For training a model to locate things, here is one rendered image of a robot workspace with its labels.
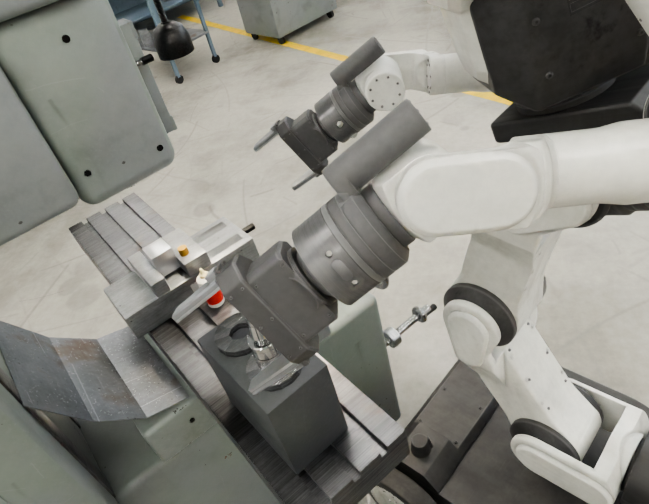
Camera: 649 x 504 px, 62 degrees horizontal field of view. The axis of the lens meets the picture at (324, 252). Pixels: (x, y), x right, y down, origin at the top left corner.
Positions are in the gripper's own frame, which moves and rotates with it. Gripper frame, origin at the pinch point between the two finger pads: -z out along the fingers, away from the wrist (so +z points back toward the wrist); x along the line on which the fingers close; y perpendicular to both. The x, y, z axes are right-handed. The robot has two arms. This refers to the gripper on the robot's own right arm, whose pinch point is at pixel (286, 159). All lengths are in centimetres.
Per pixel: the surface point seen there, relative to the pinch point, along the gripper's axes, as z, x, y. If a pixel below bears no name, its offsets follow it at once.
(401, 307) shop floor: -45, -110, -90
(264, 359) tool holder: -10.1, -11.4, 37.2
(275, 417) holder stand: -13.5, -18.0, 42.0
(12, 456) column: -55, 2, 42
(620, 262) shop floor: 38, -155, -100
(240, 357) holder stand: -17.6, -12.3, 31.5
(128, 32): -5.8, 34.1, -2.9
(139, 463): -69, -27, 22
